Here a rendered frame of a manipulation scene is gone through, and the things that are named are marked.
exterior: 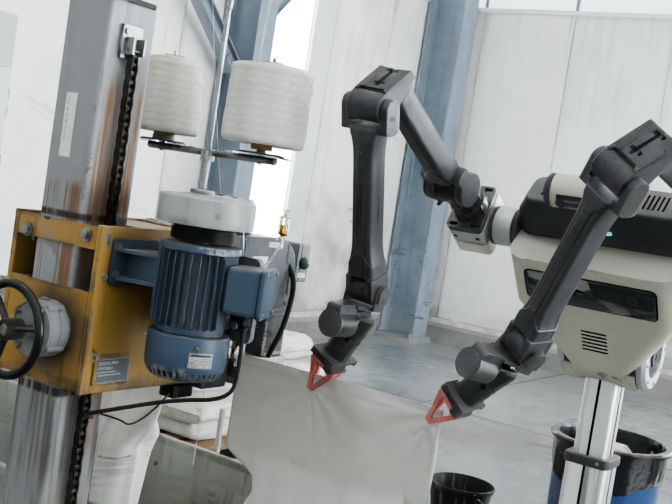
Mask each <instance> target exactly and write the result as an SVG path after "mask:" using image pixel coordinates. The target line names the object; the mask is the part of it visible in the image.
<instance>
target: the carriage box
mask: <svg viewBox="0 0 672 504"><path fill-rule="evenodd" d="M170 231H171V225H170V224H165V223H160V222H155V221H150V220H145V219H140V218H131V217H128V218H127V225H126V227H121V226H108V225H98V227H97V226H92V225H87V224H82V223H77V222H72V221H68V220H63V219H58V218H53V217H49V216H44V215H41V210H37V209H25V208H16V214H15V221H14V229H13V236H12V243H11V251H10V258H9V266H8V273H7V278H14V279H18V280H20V281H22V282H23V283H25V284H26V285H27V286H28V287H29V288H30V289H31V290H32V291H33V292H34V294H35V295H36V297H37V299H39V298H40V297H49V298H50V299H54V300H57V301H59V302H60V303H62V304H63V305H64V306H65V308H66V310H67V312H68V314H69V318H70V323H71V331H70V337H69V340H68V343H67V345H66V347H65V348H64V351H63V352H60V353H58V354H56V355H53V356H44V357H38V359H37V361H36V363H35V364H34V366H33V367H32V368H31V369H30V370H29V371H28V372H27V373H26V374H25V375H26V376H29V377H32V378H34V379H37V380H40V381H43V382H46V383H49V384H52V385H55V386H58V387H61V388H63V389H66V390H69V391H72V392H75V395H79V396H81V395H87V394H92V393H101V392H110V391H118V390H127V389H136V388H144V387H153V386H162V385H171V384H179V383H186V382H178V381H172V380H167V379H164V378H161V377H158V376H155V375H153V374H152V373H151V372H149V371H148V369H147V367H146V365H145V363H144V352H145V344H146V336H144V333H145V332H147V328H148V326H149V325H152V324H155V321H154V320H152V319H151V318H150V317H149V315H150V308H151V301H152V294H153V287H151V286H145V285H109V284H108V283H107V279H108V270H109V263H110V256H111V248H112V242H113V240H114V239H115V238H125V239H141V240H156V241H158V242H159V247H163V246H161V245H160V243H161V239H162V238H164V237H171V235H170ZM38 237H40V238H45V239H49V240H54V241H58V242H62V243H67V244H71V245H75V246H80V247H84V248H88V249H93V250H95V252H94V260H93V267H92V274H91V281H90V288H89V289H77V288H71V287H67V286H64V285H60V284H56V283H52V282H48V281H45V280H41V279H37V278H33V277H32V274H33V267H34V260H35V252H36V245H37V238H38ZM24 301H26V298H25V297H24V295H23V294H22V293H21V292H19V291H18V290H16V289H14V288H10V287H6V288H5V295H4V305H5V308H6V311H7V314H8V316H9V318H13V316H14V313H15V308H17V306H18V305H19V304H21V303H22V302H24ZM13 343H14V340H8V341H7V344H6V346H5V348H4V351H3V353H2V355H1V357H0V368H5V369H8V370H14V369H17V368H18V367H20V366H21V365H22V364H23V363H24V362H25V360H26V359H27V357H28V356H25V355H24V354H22V353H21V352H20V351H19V350H18V349H17V348H16V346H14V345H13ZM122 357H130V361H129V368H128V376H127V380H125V381H117V382H108V383H100V384H94V382H95V374H96V367H97V360H100V359H111V358H122ZM75 387H76V388H75Z"/></svg>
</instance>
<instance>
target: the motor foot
mask: <svg viewBox="0 0 672 504"><path fill-rule="evenodd" d="M158 252H159V242H158V241H156V240H141V239H125V238H115V239H114V240H113V242H112V248H111V256H110V263H109V270H108V279H107V283H108V284H109V285H145V286H151V287H154V280H155V273H156V266H157V259H158Z"/></svg>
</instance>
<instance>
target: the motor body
mask: <svg viewBox="0 0 672 504"><path fill-rule="evenodd" d="M160 245H161V246H163V247H159V252H158V259H157V266H156V273H155V280H154V287H153V294H152V301H151V308H150V315H149V317H150V318H151V319H152V320H154V321H155V324H152V325H149V326H148V328H147V332H145V333H144V336H146V344H145V352H144V363H145V365H146V367H147V369H148V371H149V372H151V373H152V374H153V375H155V376H158V377H161V378H164V379H167V380H172V381H178V382H186V383H207V382H212V381H215V380H216V379H218V378H219V377H220V375H221V374H222V373H223V372H224V369H225V364H226V358H227V352H228V348H229V349H230V348H231V345H229V340H230V337H229V336H228V335H227V334H224V330H225V324H226V318H229V319H230V314H226V313H223V311H222V307H221V306H220V304H221V297H222V291H223V284H224V277H225V272H226V271H227V270H228V269H229V268H230V267H231V266H236V265H238V261H239V258H238V257H241V256H242V250H241V249H240V248H237V247H233V246H224V245H214V244H200V243H196V242H193V241H187V240H182V239H178V238H172V237H164V238H162V239H161V243H160ZM159 257H160V258H159ZM158 262H159V265H158ZM157 269H158V272H157ZM156 276H157V279H156ZM155 283H156V285H155Z"/></svg>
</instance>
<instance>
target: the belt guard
mask: <svg viewBox="0 0 672 504"><path fill-rule="evenodd" d="M223 197H230V198H222V197H216V196H209V195H205V194H198V193H192V192H179V191H165V190H162V191H160V192H159V199H158V206H157V213H156V219H159V220H163V221H167V222H172V223H177V224H183V225H189V226H195V227H202V228H208V229H216V230H223V231H232V232H242V233H253V230H254V223H255V219H256V210H257V205H256V203H255V202H254V200H253V199H248V198H242V197H238V198H233V197H232V196H229V195H224V196H223Z"/></svg>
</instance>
